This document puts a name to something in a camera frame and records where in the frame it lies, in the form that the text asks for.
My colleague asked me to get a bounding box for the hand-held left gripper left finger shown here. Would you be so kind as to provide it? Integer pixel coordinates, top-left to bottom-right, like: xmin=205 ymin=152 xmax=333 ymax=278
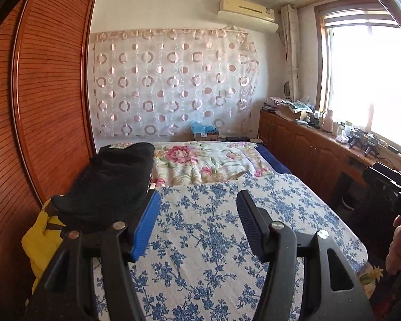
xmin=25 ymin=190 xmax=162 ymax=321

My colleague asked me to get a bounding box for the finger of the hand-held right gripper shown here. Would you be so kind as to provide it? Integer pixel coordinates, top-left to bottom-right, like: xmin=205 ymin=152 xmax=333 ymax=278
xmin=372 ymin=161 xmax=401 ymax=188
xmin=363 ymin=166 xmax=398 ymax=192

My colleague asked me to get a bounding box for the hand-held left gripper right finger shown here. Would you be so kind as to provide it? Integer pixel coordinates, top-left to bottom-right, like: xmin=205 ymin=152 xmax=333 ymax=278
xmin=236 ymin=189 xmax=375 ymax=321

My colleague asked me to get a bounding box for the black printed t-shirt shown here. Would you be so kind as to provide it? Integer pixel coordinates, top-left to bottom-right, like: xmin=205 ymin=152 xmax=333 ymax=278
xmin=51 ymin=143 xmax=155 ymax=235

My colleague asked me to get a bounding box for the person's right hand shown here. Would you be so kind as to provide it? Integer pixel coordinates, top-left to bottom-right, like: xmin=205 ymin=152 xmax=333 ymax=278
xmin=385 ymin=216 xmax=401 ymax=275

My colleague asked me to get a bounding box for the black device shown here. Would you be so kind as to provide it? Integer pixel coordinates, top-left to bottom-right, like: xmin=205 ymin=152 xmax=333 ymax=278
xmin=348 ymin=132 xmax=365 ymax=149
xmin=364 ymin=137 xmax=381 ymax=157

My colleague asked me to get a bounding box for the white round bin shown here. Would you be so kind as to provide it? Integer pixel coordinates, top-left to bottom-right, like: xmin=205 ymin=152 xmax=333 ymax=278
xmin=341 ymin=192 xmax=358 ymax=211

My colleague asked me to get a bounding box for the blue floral bed sheet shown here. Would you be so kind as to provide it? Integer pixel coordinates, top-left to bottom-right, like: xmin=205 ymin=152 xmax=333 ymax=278
xmin=92 ymin=172 xmax=368 ymax=321

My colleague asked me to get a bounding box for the navy blanket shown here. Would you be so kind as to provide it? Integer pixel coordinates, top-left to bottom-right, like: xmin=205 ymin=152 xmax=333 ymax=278
xmin=256 ymin=144 xmax=293 ymax=174

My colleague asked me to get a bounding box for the pink bottle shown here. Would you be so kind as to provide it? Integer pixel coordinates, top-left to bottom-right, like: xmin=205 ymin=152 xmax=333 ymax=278
xmin=322 ymin=110 xmax=334 ymax=132

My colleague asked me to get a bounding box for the pink floral blanket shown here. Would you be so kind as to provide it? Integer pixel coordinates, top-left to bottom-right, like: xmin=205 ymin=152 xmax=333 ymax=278
xmin=150 ymin=140 xmax=278 ymax=188

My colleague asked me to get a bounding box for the long wooden cabinet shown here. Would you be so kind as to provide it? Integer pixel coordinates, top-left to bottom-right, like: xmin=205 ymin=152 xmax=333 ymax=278
xmin=259 ymin=109 xmax=401 ymax=215

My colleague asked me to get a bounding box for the cardboard box with blue contents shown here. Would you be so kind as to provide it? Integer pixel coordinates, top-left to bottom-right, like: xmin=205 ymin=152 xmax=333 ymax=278
xmin=190 ymin=122 xmax=219 ymax=142

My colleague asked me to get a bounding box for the window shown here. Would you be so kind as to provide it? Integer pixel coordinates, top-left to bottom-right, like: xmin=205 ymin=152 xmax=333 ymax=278
xmin=316 ymin=0 xmax=401 ymax=161

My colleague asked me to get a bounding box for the pile of papers and boxes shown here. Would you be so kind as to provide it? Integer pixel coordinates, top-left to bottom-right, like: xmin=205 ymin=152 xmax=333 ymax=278
xmin=262 ymin=96 xmax=316 ymax=121

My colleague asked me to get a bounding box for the circle-patterned sheer curtain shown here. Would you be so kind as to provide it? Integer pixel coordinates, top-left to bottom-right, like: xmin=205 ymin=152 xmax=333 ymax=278
xmin=88 ymin=28 xmax=261 ymax=137

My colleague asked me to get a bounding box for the white window curtain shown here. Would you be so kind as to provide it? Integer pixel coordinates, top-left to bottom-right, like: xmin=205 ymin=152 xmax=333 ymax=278
xmin=281 ymin=4 xmax=299 ymax=99

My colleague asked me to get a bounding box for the wooden slatted wardrobe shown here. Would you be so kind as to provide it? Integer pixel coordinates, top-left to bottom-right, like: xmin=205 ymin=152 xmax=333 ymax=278
xmin=0 ymin=0 xmax=97 ymax=308

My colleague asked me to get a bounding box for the white air deflector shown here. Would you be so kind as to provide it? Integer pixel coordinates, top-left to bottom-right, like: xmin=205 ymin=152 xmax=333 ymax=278
xmin=217 ymin=10 xmax=279 ymax=33

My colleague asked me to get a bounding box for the beige wall air conditioner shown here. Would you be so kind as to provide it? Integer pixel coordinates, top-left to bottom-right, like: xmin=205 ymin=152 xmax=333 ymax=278
xmin=219 ymin=0 xmax=276 ymax=22

